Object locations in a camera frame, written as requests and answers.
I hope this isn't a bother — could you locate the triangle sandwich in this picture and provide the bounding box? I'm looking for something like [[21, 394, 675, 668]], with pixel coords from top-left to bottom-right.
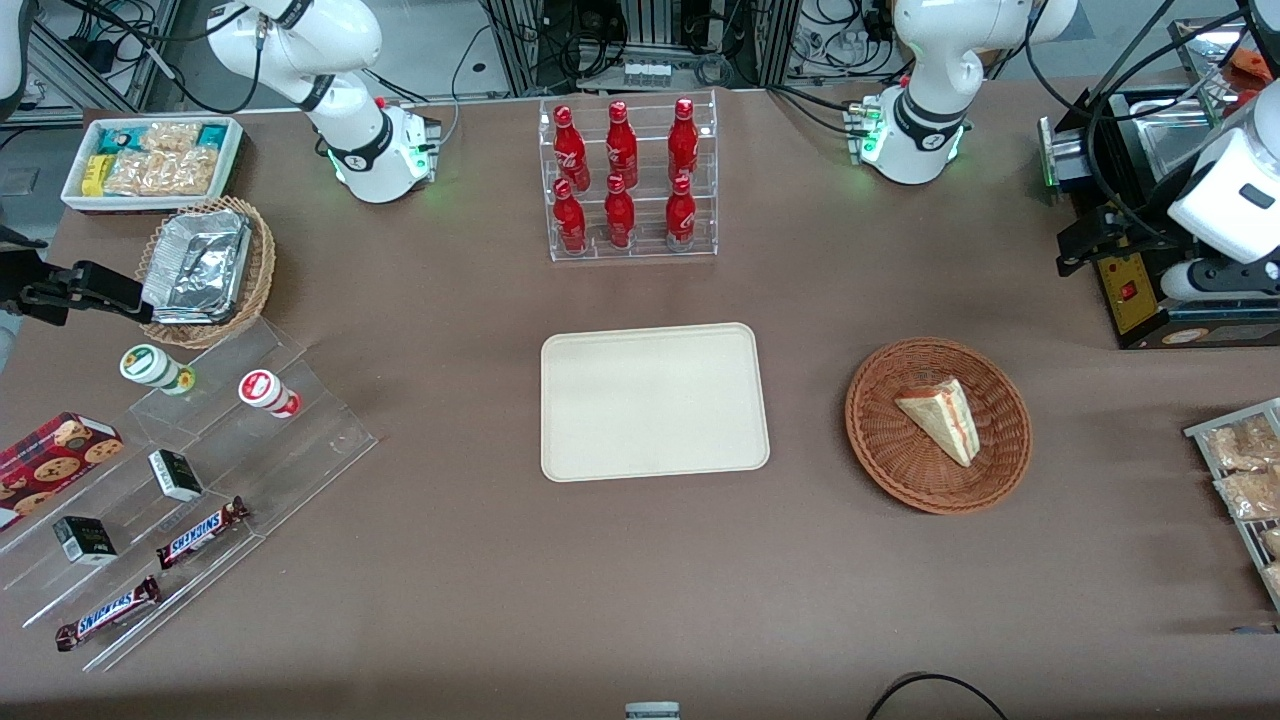
[[894, 377, 981, 468]]

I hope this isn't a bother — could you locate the black floor cable loop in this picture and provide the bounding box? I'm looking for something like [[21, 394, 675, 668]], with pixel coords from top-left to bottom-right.
[[865, 672, 1011, 720]]

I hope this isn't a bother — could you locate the red cola bottle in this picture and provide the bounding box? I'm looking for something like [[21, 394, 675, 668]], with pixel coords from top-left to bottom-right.
[[665, 174, 698, 247], [667, 97, 700, 187], [603, 173, 637, 250], [552, 178, 589, 255], [553, 105, 592, 192], [605, 100, 639, 190]]

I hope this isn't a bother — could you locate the light wicker basket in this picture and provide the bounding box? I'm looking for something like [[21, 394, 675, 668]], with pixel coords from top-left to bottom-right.
[[136, 196, 277, 350]]

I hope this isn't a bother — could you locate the small black white box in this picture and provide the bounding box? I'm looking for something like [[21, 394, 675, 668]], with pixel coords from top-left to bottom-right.
[[148, 449, 205, 503], [53, 516, 118, 567]]

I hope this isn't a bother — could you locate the clear bag of crackers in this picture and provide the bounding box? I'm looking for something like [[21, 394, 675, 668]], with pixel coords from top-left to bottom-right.
[[103, 149, 220, 197], [140, 121, 204, 154]]

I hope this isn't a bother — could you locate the aluminium frame rack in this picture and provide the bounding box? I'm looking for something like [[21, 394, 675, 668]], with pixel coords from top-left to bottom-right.
[[480, 0, 803, 98]]

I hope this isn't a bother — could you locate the clear acrylic stepped shelf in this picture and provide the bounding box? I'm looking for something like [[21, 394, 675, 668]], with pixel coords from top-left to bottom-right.
[[0, 318, 379, 673]]

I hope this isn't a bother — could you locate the white rectangular snack bin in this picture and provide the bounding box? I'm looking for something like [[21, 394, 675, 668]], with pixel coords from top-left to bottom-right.
[[61, 116, 245, 214]]

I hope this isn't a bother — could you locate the grey snack tray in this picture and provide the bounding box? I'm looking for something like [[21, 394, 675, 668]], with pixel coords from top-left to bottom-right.
[[1184, 398, 1280, 613]]

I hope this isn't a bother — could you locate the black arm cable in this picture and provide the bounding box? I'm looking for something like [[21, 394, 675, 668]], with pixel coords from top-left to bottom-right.
[[1025, 0, 1263, 246]]

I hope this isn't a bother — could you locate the cream plastic tray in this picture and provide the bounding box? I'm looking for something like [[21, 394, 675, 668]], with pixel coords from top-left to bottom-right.
[[541, 322, 771, 483]]

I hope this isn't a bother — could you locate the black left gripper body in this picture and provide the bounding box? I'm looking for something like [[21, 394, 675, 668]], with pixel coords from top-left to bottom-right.
[[1093, 205, 1173, 273]]

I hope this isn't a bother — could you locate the brown Snickers bar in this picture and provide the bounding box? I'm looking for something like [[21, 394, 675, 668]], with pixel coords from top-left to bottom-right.
[[55, 576, 162, 652], [156, 497, 250, 571]]

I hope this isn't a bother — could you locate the clear acrylic bottle rack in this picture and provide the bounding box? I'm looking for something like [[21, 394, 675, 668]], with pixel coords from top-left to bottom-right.
[[538, 90, 719, 263]]

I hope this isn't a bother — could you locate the black machine with yellow panel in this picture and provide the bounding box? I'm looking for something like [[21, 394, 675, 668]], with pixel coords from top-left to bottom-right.
[[1038, 85, 1280, 351]]

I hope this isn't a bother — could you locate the red lid yogurt cup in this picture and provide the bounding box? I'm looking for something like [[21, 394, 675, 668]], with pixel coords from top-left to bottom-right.
[[238, 369, 302, 419]]

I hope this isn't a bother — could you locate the aluminium foil container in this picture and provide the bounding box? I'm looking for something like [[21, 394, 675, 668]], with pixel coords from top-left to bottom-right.
[[141, 209, 253, 326]]

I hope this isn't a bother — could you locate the red chocolate cookie box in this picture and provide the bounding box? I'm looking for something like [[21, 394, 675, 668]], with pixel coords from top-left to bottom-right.
[[0, 412, 125, 532]]

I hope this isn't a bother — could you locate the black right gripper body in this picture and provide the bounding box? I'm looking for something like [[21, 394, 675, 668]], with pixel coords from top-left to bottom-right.
[[0, 250, 76, 327]]

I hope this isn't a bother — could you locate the green lid yogurt cup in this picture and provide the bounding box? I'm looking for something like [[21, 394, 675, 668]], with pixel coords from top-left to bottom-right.
[[119, 344, 197, 396]]

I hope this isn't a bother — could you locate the round brown wicker basket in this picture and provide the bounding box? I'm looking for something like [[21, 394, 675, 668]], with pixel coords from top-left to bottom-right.
[[845, 337, 1033, 516]]

